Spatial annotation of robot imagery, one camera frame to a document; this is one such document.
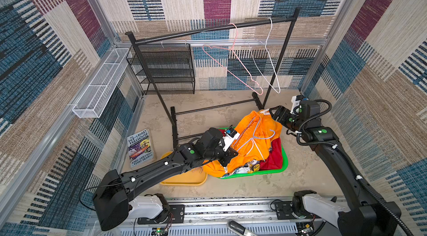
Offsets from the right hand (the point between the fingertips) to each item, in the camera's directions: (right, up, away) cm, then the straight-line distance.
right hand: (276, 115), depth 79 cm
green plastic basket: (-7, -26, +1) cm, 27 cm away
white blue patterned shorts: (-11, -23, -1) cm, 25 cm away
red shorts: (0, -20, +3) cm, 21 cm away
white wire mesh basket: (-80, +7, -7) cm, 81 cm away
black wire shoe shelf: (-56, +31, +29) cm, 71 cm away
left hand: (-18, -16, -5) cm, 25 cm away
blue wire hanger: (-9, -13, +1) cm, 16 cm away
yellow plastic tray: (-39, -31, +6) cm, 50 cm away
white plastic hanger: (-8, +41, +21) cm, 47 cm away
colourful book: (-69, -18, +13) cm, 72 cm away
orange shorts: (-6, -8, +4) cm, 11 cm away
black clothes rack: (-53, -5, +20) cm, 57 cm away
